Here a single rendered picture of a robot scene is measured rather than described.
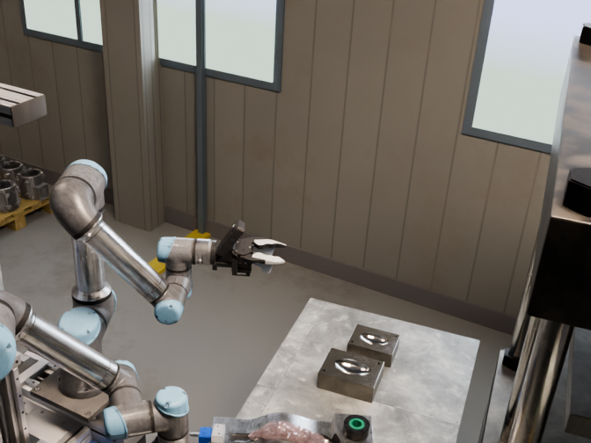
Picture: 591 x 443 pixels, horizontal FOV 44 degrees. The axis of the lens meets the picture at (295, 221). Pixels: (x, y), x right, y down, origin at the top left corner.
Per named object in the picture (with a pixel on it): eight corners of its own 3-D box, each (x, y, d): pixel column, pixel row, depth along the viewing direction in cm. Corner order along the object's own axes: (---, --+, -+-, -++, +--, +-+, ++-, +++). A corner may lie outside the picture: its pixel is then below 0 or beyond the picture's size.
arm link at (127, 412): (102, 416, 176) (149, 408, 180) (106, 450, 167) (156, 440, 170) (99, 390, 173) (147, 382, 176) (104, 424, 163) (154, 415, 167)
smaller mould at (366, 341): (346, 355, 275) (347, 343, 272) (355, 336, 285) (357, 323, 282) (390, 367, 270) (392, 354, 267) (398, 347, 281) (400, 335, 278)
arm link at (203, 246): (198, 233, 213) (193, 250, 207) (214, 234, 213) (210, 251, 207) (199, 253, 218) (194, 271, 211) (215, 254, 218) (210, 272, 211)
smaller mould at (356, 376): (316, 388, 258) (317, 372, 255) (329, 362, 271) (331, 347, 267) (371, 403, 253) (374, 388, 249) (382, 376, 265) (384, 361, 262)
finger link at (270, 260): (284, 273, 211) (253, 265, 214) (285, 257, 208) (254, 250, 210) (280, 280, 209) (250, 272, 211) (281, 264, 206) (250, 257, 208)
